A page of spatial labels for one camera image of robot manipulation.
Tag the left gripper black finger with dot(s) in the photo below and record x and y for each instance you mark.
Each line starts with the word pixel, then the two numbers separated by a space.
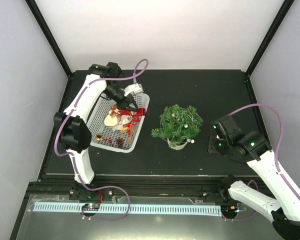
pixel 133 104
pixel 129 106

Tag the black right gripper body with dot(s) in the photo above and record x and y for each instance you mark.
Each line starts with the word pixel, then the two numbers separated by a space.
pixel 217 148

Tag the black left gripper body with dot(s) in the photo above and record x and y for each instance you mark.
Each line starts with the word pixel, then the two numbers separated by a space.
pixel 119 102

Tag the small green christmas tree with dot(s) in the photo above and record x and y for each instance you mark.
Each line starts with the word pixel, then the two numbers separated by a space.
pixel 178 124

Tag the red gift box ornament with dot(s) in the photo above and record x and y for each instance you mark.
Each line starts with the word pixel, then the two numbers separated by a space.
pixel 141 112

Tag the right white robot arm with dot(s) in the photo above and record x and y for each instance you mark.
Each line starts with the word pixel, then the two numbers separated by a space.
pixel 252 149

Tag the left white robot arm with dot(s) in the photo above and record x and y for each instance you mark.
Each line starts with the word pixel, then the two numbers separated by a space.
pixel 73 137

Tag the white tree pot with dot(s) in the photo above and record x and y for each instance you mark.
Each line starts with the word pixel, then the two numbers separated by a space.
pixel 176 145

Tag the brown ribbon bow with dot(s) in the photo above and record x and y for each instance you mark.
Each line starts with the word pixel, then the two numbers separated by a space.
pixel 114 112

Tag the cream heart ornament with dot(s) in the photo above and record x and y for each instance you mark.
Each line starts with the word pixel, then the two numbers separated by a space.
pixel 110 121

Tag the burlap bow ornament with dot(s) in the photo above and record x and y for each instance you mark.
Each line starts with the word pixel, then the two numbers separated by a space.
pixel 130 139

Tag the brown pine cone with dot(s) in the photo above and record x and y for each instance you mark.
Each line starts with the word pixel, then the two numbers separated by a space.
pixel 120 142

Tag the red berry sprig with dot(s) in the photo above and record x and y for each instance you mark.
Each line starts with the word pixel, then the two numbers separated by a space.
pixel 108 140

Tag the gold bell ornament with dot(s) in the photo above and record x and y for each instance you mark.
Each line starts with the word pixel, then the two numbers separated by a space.
pixel 99 137

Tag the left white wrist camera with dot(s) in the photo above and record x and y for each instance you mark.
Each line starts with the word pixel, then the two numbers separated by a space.
pixel 135 89

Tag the white slotted cable duct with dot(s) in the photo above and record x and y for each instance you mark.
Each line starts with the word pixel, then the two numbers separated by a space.
pixel 137 209

